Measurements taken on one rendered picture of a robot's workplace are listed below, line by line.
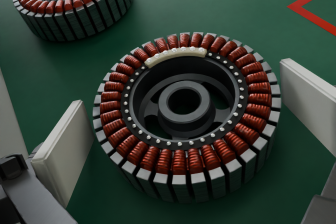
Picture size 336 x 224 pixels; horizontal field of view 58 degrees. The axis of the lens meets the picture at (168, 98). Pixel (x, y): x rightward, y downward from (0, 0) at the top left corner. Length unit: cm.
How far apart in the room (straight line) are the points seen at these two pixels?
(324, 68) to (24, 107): 23
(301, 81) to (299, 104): 2
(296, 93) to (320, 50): 8
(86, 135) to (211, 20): 15
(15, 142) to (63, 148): 9
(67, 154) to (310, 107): 13
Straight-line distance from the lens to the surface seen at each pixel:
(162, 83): 21
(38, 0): 30
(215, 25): 28
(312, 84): 17
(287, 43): 26
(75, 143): 18
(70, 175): 17
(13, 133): 26
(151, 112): 20
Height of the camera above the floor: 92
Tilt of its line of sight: 51 degrees down
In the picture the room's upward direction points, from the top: 15 degrees counter-clockwise
